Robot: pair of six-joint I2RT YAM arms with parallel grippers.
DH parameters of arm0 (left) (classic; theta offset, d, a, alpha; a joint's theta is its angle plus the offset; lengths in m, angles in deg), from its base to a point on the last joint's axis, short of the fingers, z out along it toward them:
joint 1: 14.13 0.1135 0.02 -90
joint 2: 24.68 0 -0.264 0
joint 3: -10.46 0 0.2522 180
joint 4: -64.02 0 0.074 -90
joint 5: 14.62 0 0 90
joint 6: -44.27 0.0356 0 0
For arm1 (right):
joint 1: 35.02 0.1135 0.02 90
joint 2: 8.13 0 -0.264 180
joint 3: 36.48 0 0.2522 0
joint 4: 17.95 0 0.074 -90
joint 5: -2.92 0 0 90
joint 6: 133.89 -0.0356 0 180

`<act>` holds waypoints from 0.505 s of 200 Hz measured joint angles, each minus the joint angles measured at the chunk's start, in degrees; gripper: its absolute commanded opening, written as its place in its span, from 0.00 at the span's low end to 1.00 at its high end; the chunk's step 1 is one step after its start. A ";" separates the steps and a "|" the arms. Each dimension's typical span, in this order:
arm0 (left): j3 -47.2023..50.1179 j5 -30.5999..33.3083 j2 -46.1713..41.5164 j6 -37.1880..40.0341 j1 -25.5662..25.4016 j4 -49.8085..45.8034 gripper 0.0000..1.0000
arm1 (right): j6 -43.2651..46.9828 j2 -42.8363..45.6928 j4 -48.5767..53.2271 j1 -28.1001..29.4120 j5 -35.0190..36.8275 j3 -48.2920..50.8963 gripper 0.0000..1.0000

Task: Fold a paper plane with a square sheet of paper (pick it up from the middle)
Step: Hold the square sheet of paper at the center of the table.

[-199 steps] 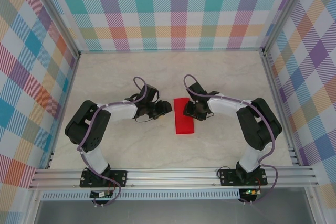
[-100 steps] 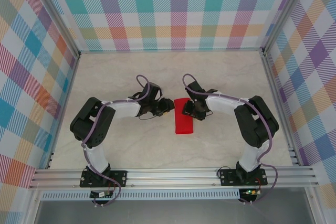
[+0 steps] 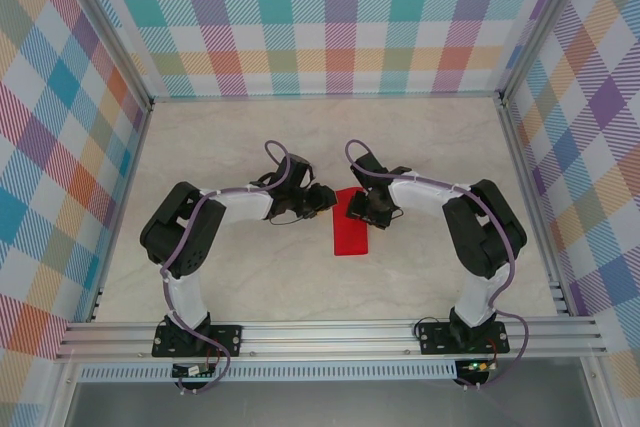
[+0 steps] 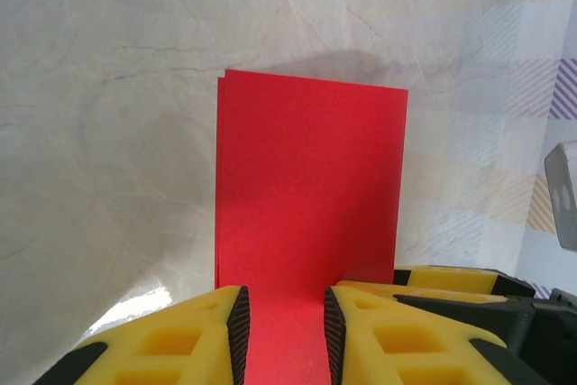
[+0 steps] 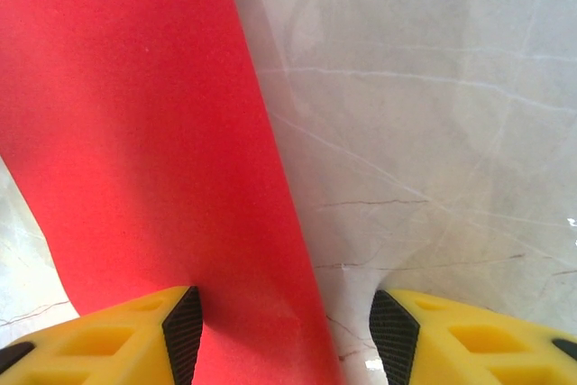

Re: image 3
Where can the red cloth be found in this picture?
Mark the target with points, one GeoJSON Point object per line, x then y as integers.
{"type": "Point", "coordinates": [350, 242]}

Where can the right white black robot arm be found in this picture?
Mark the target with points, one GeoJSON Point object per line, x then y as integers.
{"type": "Point", "coordinates": [425, 197]}

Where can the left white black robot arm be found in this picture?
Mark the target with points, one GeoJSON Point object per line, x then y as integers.
{"type": "Point", "coordinates": [240, 204]}

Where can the grey metal sheet panel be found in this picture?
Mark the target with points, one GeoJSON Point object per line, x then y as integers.
{"type": "Point", "coordinates": [325, 404]}

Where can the aluminium rear floor rail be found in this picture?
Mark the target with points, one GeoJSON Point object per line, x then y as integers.
{"type": "Point", "coordinates": [325, 97]}

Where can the long aluminium mounting rail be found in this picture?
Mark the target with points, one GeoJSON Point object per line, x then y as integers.
{"type": "Point", "coordinates": [325, 337]}

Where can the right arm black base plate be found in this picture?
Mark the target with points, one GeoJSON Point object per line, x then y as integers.
{"type": "Point", "coordinates": [435, 334]}

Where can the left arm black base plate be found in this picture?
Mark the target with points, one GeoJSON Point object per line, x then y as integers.
{"type": "Point", "coordinates": [227, 337]}

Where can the aluminium side floor rail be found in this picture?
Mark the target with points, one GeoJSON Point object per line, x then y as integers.
{"type": "Point", "coordinates": [521, 172]}
{"type": "Point", "coordinates": [129, 182]}

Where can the aluminium frame post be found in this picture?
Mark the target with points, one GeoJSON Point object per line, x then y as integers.
{"type": "Point", "coordinates": [107, 34]}
{"type": "Point", "coordinates": [545, 22]}

